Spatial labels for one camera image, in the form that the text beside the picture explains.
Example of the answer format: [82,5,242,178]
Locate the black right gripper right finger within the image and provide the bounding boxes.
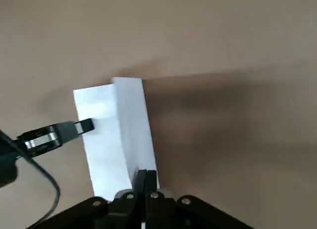
[145,170,256,229]

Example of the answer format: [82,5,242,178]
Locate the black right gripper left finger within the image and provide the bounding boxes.
[26,169,148,229]

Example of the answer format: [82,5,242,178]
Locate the white A4 paper sheet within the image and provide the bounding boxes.
[72,76,160,203]

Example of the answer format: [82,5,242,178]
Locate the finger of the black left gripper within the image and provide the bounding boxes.
[15,118,96,158]

